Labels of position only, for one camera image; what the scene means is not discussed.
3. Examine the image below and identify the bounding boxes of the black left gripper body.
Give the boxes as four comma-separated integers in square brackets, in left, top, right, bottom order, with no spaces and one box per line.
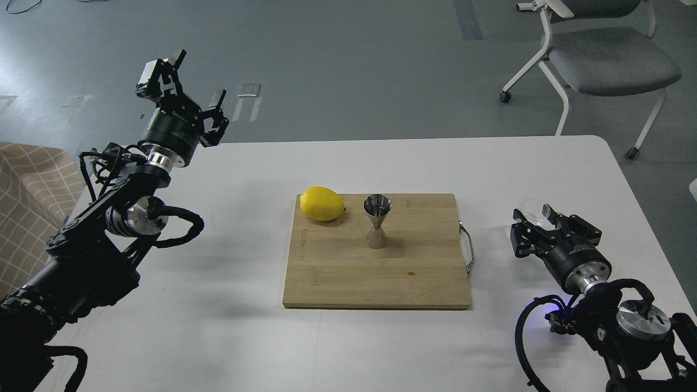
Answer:
[137,96,203,167]

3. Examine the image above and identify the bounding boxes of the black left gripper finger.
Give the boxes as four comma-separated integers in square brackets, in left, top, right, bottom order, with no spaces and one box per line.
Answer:
[199,89,230,148]
[135,49,187,109]

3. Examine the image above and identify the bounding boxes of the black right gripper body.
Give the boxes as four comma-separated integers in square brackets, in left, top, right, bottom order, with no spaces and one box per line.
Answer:
[545,239,612,295]

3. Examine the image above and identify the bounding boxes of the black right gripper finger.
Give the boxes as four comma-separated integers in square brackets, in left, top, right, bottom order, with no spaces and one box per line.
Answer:
[547,204,602,248]
[510,218,561,258]

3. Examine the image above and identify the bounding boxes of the small clear glass cup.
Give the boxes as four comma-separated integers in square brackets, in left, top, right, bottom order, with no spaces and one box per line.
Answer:
[517,198,555,229]

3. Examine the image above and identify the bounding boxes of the steel double jigger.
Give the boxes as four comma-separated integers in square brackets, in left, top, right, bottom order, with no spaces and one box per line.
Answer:
[363,194,392,249]

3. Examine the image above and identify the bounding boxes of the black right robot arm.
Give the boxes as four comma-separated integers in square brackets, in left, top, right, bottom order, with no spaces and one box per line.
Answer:
[510,204,696,391]

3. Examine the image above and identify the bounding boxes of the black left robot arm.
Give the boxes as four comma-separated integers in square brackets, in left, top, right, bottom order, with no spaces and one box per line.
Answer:
[1,50,229,391]

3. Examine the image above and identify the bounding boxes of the yellow lemon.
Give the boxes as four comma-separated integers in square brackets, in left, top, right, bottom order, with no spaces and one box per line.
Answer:
[299,186,345,222]

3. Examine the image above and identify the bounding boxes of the beige checkered cloth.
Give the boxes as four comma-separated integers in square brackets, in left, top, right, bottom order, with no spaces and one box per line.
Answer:
[1,142,85,296]

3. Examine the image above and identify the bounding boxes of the grey office chair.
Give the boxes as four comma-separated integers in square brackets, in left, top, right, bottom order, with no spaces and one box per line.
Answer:
[499,1,682,160]

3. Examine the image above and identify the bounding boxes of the bamboo cutting board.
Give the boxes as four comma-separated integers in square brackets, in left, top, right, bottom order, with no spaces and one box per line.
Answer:
[282,193,473,310]

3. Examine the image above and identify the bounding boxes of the black cable on floor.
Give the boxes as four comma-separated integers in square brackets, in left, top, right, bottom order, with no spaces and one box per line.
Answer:
[5,0,43,15]

